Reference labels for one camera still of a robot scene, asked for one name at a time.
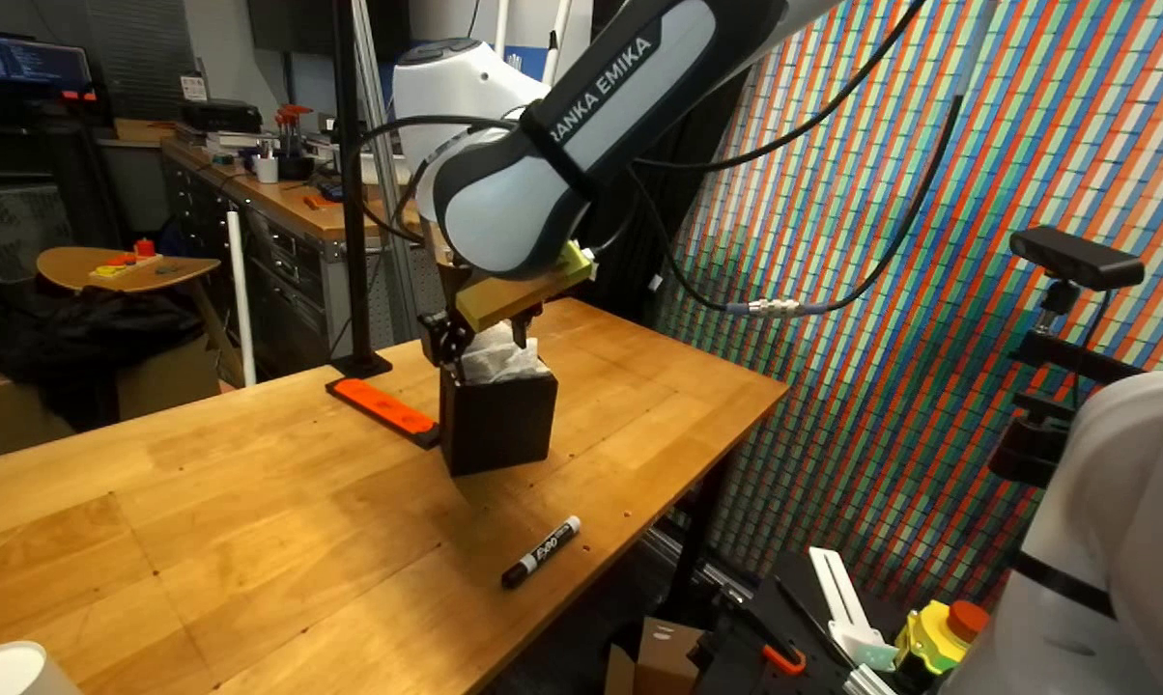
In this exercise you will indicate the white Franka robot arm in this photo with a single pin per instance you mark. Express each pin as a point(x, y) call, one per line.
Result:
point(602, 103)

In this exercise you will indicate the black vertical stand pole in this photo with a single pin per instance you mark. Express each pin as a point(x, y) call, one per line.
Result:
point(351, 195)

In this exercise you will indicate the white aluminium rail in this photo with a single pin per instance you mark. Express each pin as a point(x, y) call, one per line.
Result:
point(843, 604)

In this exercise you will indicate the brown cardboard box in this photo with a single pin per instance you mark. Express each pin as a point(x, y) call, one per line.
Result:
point(657, 659)

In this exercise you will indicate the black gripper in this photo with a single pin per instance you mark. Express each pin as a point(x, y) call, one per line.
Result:
point(448, 339)

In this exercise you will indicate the black camera on stand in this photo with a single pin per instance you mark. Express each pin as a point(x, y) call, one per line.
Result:
point(1075, 258)

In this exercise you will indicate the round wooden stool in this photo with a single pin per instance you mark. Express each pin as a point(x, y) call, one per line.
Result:
point(116, 268)

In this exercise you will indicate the white terry towel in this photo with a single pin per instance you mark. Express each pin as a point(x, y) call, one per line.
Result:
point(498, 357)

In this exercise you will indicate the white paper cup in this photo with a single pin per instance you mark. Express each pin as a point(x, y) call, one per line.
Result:
point(11, 668)

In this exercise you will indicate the white domed machine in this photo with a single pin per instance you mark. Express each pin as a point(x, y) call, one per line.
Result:
point(463, 79)

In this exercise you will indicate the lit computer monitor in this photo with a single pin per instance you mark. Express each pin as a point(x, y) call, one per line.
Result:
point(23, 62)

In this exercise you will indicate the black marker with white cap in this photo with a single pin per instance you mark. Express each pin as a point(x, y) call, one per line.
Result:
point(541, 550)

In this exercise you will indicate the yellow red emergency stop button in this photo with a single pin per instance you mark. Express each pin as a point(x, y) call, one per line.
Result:
point(939, 633)

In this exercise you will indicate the orange clamp base plate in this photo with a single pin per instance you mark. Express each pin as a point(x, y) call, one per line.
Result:
point(382, 410)

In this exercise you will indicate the black square basket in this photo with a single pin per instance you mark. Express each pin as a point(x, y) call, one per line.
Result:
point(497, 425)

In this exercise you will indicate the white upright frame post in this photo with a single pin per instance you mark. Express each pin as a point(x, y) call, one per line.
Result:
point(239, 294)

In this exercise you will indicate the wooden workbench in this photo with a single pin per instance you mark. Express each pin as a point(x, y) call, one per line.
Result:
point(292, 205)

